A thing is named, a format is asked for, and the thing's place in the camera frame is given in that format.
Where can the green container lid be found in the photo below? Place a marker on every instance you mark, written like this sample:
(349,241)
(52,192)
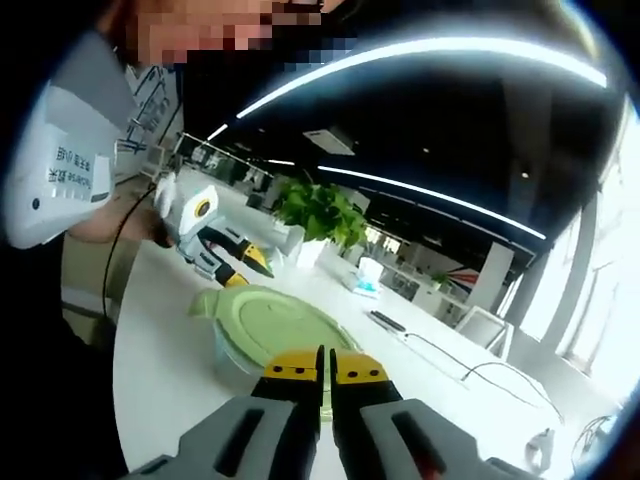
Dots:
(280,320)

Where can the white worn device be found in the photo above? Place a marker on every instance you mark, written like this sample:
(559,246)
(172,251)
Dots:
(65,165)

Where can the small potted plant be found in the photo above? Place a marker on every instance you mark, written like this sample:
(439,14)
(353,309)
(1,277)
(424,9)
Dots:
(440,280)

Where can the large window with blinds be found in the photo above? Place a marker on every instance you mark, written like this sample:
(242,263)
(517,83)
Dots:
(600,250)

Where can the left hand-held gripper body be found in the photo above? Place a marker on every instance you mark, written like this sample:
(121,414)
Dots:
(192,220)

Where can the long ceiling light strip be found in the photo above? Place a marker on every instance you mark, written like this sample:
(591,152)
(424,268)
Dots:
(425,50)

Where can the ceiling air vent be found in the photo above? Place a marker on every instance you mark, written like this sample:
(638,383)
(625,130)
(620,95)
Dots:
(330,141)

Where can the person's white printed shirt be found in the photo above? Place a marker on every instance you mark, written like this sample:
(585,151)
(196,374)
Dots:
(152,115)

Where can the blue and white tissue box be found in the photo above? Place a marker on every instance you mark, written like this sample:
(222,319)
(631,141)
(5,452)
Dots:
(367,280)

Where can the white tabletop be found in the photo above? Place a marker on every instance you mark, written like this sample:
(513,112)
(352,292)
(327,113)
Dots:
(165,360)

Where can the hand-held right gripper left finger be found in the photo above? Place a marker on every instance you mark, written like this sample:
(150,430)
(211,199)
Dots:
(270,430)

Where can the potted plant in white pot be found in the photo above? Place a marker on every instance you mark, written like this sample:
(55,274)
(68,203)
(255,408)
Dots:
(320,215)

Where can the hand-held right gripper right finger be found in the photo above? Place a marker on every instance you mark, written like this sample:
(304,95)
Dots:
(390,430)

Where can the person's dark clothing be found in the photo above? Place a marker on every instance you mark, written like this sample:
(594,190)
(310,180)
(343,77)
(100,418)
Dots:
(45,390)

